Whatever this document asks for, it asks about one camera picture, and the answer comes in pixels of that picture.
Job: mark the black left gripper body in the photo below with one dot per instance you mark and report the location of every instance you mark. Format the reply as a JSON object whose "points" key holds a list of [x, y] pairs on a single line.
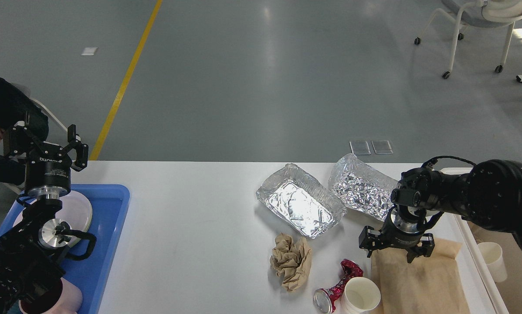
{"points": [[45, 176]]}

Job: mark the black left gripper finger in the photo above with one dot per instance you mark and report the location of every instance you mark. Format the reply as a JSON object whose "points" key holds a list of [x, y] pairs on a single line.
{"points": [[22, 144], [81, 150]]}

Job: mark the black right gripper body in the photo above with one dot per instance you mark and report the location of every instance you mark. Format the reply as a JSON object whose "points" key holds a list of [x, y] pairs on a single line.
{"points": [[400, 230]]}

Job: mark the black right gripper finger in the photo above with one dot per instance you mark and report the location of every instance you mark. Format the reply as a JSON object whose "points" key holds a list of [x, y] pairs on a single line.
{"points": [[371, 240], [424, 247]]}

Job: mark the brown paper bag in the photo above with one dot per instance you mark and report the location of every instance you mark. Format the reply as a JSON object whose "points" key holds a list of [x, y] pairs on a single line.
{"points": [[424, 286]]}

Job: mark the pink plate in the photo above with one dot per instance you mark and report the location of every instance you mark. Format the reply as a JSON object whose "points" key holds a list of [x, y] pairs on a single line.
{"points": [[78, 213]]}

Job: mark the pink mug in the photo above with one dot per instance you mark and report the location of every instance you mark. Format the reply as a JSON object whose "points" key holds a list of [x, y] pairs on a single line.
{"points": [[63, 298]]}

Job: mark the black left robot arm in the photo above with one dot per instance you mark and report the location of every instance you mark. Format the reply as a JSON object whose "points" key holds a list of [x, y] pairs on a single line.
{"points": [[31, 251]]}

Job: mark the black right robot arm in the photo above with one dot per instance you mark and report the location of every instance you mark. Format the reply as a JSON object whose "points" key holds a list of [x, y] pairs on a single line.
{"points": [[489, 196]]}

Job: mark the seated person in black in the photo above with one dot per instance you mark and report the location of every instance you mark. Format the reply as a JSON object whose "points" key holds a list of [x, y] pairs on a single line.
{"points": [[14, 105]]}

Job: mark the white chair on left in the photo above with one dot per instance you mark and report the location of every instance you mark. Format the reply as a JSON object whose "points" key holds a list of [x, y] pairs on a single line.
{"points": [[26, 91]]}

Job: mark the blue plastic tray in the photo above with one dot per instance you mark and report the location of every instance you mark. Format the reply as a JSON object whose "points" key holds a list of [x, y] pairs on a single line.
{"points": [[109, 208]]}

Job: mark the crushed red soda can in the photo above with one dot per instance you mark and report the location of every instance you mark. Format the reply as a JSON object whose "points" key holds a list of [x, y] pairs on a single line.
{"points": [[324, 299]]}

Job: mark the clear floor plate right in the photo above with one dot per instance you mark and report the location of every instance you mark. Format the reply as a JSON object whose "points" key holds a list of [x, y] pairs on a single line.
{"points": [[382, 147]]}

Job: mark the clear floor plate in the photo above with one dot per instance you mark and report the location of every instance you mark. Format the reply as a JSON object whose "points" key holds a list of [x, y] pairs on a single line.
{"points": [[360, 147], [382, 147]]}

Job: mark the crumpled brown paper ball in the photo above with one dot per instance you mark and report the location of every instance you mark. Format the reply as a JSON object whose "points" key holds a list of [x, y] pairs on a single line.
{"points": [[292, 261]]}

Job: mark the clear floor plate left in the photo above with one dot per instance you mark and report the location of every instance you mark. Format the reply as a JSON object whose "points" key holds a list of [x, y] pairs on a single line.
{"points": [[360, 147]]}

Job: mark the aluminium foil tray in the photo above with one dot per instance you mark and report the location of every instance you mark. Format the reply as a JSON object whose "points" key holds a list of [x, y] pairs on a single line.
{"points": [[301, 201]]}

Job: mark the white plastic bin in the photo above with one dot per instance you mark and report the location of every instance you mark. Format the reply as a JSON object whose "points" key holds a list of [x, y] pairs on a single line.
{"points": [[500, 298]]}

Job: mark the white office chair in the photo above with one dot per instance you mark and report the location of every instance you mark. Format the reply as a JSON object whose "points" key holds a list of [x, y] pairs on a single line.
{"points": [[479, 14]]}

